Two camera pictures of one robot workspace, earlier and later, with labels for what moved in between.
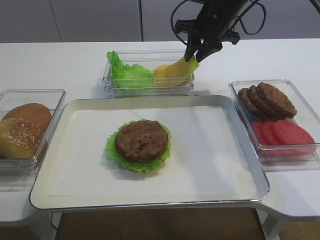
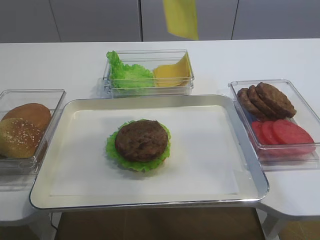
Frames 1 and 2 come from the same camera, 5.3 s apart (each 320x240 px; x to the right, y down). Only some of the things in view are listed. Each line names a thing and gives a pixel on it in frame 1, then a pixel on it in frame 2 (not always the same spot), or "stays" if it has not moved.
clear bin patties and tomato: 285,128 stays
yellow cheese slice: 182,69 to 181,18
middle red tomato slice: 269,136 stays
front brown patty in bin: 280,104 stays
